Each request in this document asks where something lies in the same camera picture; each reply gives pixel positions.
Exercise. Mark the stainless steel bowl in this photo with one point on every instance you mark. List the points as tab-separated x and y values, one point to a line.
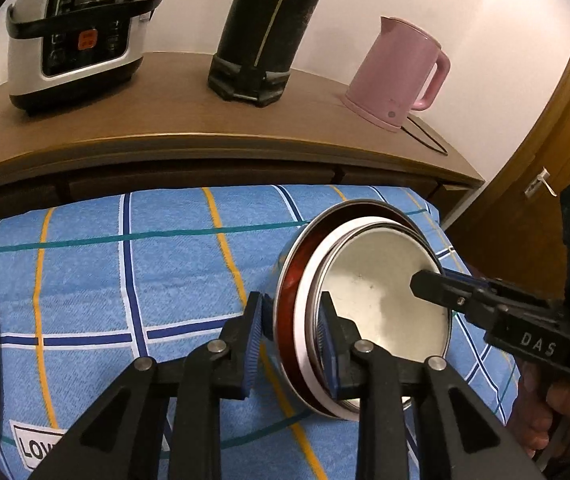
274	280

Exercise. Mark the pink electric kettle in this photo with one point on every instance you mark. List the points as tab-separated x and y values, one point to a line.
390	75

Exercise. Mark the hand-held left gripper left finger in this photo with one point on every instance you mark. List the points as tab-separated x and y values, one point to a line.
252	350

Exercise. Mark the white black rice cooker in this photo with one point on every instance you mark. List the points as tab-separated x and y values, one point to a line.
90	40

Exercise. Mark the blue plaid tablecloth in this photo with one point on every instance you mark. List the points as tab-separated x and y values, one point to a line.
115	285

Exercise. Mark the person's right hand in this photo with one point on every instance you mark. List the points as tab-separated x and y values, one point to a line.
540	410

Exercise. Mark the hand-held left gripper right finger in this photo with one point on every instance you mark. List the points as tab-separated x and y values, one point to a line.
332	365

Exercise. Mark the brown wooden cabinet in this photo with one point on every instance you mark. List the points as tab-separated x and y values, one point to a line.
165	110

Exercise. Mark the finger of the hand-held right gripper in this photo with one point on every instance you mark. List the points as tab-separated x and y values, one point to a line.
440	292
470	279

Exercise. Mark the tall black thermos flask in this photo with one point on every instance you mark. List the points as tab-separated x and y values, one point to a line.
260	35

